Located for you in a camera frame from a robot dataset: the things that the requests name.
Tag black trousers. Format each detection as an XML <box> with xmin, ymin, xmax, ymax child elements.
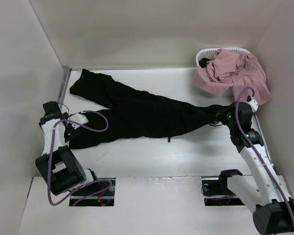
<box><xmin>69</xmin><ymin>69</ymin><xmax>229</xmax><ymax>149</ymax></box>

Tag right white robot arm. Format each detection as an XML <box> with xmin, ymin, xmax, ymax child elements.
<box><xmin>217</xmin><ymin>100</ymin><xmax>294</xmax><ymax>235</ymax></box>

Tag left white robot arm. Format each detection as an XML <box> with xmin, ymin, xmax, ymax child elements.
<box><xmin>35</xmin><ymin>101</ymin><xmax>100</xmax><ymax>195</ymax></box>

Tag pink trousers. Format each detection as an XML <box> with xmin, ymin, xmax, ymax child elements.
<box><xmin>193</xmin><ymin>48</ymin><xmax>272</xmax><ymax>105</ymax></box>

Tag white laundry basket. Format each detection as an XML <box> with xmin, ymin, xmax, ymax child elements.
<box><xmin>195</xmin><ymin>47</ymin><xmax>253</xmax><ymax>97</ymax></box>

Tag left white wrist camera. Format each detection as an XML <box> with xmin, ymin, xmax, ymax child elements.
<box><xmin>68</xmin><ymin>113</ymin><xmax>89</xmax><ymax>129</ymax></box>

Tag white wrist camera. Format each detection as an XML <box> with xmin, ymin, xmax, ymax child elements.
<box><xmin>68</xmin><ymin>113</ymin><xmax>89</xmax><ymax>129</ymax></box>
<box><xmin>246</xmin><ymin>95</ymin><xmax>259</xmax><ymax>113</ymax></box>

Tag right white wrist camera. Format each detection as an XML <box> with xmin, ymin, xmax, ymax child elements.
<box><xmin>246</xmin><ymin>95</ymin><xmax>259</xmax><ymax>113</ymax></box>

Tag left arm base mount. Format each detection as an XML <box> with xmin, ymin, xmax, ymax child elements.
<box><xmin>69</xmin><ymin>178</ymin><xmax>116</xmax><ymax>207</ymax></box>

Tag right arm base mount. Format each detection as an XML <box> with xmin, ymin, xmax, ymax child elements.
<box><xmin>201</xmin><ymin>177</ymin><xmax>245</xmax><ymax>207</ymax></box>

